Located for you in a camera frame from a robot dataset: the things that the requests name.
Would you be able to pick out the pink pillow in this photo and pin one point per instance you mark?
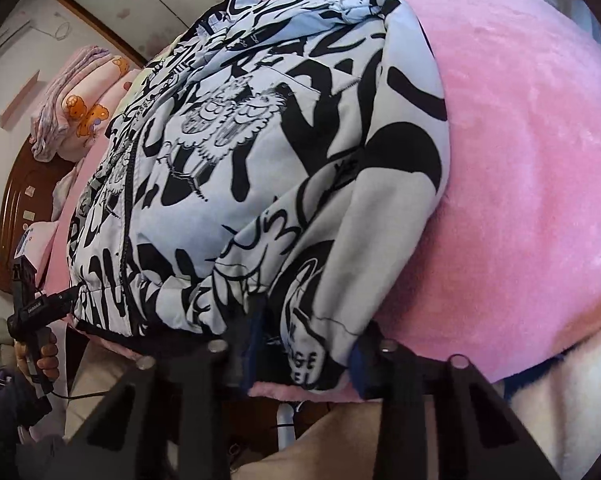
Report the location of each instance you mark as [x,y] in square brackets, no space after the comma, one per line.
[40,245]

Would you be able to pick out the wooden headboard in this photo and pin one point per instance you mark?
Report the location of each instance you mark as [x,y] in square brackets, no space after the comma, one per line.
[20,210]

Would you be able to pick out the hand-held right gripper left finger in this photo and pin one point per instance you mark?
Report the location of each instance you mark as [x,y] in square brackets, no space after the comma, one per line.
[256,335]

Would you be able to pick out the crumpled pink sheet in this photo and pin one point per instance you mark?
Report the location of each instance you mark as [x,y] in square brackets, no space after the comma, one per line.
[65,190]

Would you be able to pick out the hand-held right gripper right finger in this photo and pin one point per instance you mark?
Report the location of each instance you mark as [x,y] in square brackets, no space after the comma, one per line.
[361,375]

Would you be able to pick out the pink wall shelf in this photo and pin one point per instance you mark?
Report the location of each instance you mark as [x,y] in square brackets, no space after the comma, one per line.
[20,100]

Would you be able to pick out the black and white printed jacket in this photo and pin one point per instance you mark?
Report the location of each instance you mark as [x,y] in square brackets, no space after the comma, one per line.
[280,160]

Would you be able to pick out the folded pink cartoon quilt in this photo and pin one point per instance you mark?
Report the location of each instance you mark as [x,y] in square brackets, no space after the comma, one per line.
[88,110]

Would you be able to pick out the person's left hand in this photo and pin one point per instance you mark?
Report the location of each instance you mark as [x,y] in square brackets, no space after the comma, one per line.
[50,360]

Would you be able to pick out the stack of pink folded blankets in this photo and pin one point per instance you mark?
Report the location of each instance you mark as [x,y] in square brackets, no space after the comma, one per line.
[55,90]

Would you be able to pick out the floral sliding door wardrobe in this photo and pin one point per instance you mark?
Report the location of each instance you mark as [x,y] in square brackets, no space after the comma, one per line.
[130,5]

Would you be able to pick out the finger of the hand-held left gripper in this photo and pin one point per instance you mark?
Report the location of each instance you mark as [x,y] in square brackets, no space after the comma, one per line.
[65,302]

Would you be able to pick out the white bed sheet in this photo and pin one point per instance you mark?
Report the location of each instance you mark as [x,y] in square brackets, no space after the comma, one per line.
[570,400]

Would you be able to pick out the person's left forearm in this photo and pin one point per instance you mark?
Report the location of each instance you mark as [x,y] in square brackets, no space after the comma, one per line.
[5,410]

